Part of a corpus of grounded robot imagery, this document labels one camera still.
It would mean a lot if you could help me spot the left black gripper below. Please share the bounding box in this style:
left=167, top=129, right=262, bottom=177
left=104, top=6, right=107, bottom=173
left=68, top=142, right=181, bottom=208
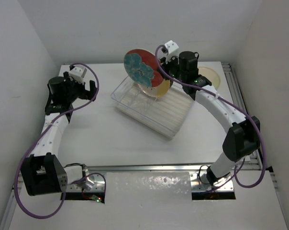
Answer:
left=64, top=72, right=98, bottom=103

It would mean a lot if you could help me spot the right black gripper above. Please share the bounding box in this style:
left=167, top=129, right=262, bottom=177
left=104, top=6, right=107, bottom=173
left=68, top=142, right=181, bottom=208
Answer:
left=158, top=52, right=186, bottom=81

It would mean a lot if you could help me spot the cream green twig plate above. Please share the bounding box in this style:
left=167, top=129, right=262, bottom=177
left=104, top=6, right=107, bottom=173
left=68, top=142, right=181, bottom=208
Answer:
left=198, top=67, right=221, bottom=89

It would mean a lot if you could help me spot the cream yellow plate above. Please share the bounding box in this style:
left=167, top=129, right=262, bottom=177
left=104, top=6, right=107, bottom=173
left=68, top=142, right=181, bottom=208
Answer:
left=138, top=80, right=173, bottom=98

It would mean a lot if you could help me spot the red blue floral plate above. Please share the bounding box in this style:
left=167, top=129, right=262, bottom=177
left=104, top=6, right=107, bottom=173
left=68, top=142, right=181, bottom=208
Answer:
left=123, top=49, right=164, bottom=88

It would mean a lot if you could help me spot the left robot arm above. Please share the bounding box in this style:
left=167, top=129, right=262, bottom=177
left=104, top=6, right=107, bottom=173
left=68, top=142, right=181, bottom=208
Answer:
left=21, top=67, right=97, bottom=196

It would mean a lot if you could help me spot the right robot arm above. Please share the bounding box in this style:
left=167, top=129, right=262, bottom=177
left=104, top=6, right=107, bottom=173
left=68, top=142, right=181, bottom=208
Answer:
left=158, top=47, right=260, bottom=186

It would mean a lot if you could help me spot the clear dish rack tray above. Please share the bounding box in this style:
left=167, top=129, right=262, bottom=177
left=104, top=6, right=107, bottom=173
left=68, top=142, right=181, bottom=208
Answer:
left=111, top=77, right=194, bottom=139

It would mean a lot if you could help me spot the small circuit board LED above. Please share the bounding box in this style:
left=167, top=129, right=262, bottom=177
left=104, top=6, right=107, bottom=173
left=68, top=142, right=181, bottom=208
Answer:
left=81, top=190, right=102, bottom=203

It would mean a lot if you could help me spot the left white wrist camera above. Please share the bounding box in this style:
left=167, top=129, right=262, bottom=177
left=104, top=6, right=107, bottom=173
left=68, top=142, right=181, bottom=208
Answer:
left=68, top=66, right=87, bottom=84

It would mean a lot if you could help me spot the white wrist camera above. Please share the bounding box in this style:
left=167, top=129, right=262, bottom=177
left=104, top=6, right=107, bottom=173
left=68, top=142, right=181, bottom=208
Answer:
left=68, top=66, right=87, bottom=84
left=161, top=40, right=179, bottom=63

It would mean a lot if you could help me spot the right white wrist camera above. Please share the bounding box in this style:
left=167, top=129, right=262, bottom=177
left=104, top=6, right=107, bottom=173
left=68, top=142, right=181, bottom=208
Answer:
left=161, top=40, right=179, bottom=63

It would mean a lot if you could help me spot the wire plate holder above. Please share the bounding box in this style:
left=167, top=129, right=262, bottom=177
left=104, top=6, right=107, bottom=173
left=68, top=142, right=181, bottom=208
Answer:
left=126, top=89, right=157, bottom=114

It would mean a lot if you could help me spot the aluminium rail frame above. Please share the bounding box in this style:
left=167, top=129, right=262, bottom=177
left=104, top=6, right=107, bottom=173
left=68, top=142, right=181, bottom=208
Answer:
left=1, top=64, right=286, bottom=230

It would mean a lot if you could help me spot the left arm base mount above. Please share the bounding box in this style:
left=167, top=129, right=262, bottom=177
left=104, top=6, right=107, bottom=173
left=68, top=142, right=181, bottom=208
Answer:
left=68, top=172, right=106, bottom=192

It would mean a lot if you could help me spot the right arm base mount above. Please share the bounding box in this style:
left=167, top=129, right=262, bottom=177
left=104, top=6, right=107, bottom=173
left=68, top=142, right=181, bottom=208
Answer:
left=189, top=165, right=234, bottom=195

